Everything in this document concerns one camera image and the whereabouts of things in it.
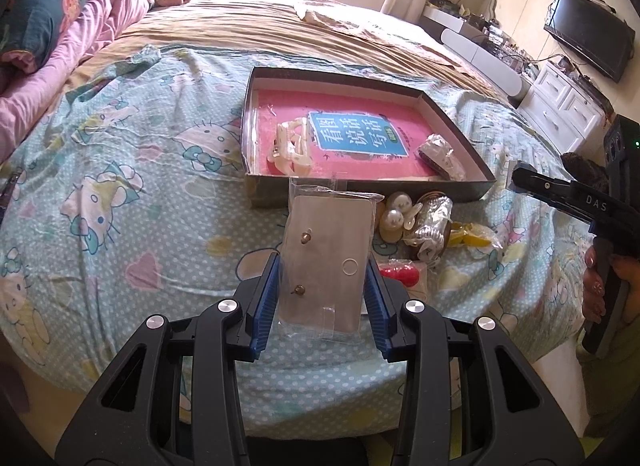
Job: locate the pink book blue label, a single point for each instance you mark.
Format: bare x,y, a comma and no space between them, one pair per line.
351,137

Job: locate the white pearl hair clip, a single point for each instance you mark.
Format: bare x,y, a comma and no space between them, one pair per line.
397,217

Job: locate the earring card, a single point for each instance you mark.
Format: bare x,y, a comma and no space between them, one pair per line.
323,260

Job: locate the pink floral blanket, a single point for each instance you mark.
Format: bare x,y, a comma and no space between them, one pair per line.
360,21

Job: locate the red earrings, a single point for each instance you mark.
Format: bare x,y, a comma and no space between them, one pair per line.
412,274

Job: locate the white drawer cabinet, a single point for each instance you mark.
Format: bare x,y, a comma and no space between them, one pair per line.
564,113

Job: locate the cream hair claw clip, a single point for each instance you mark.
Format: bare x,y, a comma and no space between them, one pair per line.
290,153

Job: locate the dark blue floral pillow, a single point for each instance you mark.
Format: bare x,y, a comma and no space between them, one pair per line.
31,29

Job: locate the pink quilt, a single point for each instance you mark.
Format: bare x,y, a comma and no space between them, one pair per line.
26,97

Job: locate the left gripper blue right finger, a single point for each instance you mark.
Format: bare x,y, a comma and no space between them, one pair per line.
375,294

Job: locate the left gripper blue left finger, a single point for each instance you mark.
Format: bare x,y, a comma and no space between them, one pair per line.
264,306

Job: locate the clear bag of dark jewelry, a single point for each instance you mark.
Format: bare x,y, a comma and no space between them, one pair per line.
438,154

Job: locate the grey white dresser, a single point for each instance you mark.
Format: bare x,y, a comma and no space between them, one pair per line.
470,44

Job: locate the shallow cardboard box tray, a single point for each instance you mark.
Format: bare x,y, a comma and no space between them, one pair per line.
271,191

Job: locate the dark fluffy object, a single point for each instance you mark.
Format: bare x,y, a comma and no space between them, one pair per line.
585,171

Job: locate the hello kitty blue bedsheet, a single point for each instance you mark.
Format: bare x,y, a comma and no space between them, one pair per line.
130,201

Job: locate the tan bed blanket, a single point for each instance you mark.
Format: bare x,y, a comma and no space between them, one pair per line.
270,26

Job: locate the black wall television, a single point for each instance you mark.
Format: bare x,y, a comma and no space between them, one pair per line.
595,33

